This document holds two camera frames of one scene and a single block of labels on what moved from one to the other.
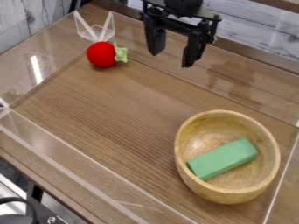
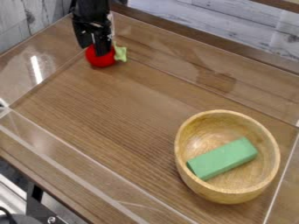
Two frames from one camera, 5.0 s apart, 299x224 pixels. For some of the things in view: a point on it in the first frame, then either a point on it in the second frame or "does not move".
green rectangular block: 209,164 does not move
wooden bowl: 226,156 does not move
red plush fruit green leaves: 102,53 does not move
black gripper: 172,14 -> 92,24
